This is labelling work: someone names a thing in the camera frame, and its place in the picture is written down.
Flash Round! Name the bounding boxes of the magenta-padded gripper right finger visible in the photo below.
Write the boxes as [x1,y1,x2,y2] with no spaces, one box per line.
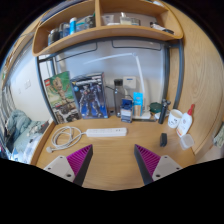
[133,143,183,187]

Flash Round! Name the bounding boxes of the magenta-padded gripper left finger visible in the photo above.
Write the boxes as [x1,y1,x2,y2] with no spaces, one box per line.
[42,143,95,187]

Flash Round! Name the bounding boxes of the black charger block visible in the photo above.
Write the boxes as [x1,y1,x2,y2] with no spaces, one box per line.
[159,132,168,148]

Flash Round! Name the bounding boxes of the white power strip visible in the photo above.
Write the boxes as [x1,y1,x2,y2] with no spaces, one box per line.
[85,126,129,138]

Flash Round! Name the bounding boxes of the black ruler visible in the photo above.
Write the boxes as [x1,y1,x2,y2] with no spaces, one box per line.
[133,117,158,123]

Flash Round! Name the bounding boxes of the white printed mug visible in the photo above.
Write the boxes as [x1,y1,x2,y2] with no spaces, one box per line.
[167,108,184,130]

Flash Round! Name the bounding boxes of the white red-pump lotion bottle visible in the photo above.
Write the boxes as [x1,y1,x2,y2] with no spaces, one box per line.
[175,103,196,139]

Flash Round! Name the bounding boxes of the dark green round tin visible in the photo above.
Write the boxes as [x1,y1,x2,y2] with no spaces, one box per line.
[148,101,163,115]

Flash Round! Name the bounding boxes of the small dark blue box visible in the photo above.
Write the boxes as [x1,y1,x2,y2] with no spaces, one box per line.
[120,97,134,124]

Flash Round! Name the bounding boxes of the light blue carton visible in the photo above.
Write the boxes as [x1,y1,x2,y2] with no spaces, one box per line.
[132,91,145,117]

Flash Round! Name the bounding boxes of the pale green bedding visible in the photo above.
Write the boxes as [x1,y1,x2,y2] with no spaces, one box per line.
[4,109,52,165]

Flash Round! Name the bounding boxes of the white desk lamp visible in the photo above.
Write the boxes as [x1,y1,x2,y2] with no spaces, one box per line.
[83,52,152,121]

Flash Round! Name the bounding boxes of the blue robot model box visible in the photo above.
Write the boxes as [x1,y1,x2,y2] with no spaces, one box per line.
[70,71,110,120]

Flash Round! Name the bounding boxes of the green toy figure box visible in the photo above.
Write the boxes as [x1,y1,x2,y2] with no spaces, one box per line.
[43,70,82,125]

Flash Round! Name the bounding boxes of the wooden shelf unit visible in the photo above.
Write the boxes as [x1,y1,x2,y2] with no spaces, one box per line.
[31,0,185,58]

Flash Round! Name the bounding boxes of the white power strip cable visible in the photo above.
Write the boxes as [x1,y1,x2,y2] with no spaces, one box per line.
[45,125,89,155]

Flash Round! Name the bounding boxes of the white wall socket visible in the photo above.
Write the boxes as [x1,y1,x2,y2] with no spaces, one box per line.
[122,75,137,90]

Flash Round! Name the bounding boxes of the dark metal desk frame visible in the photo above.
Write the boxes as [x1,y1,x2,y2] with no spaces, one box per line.
[35,36,185,111]

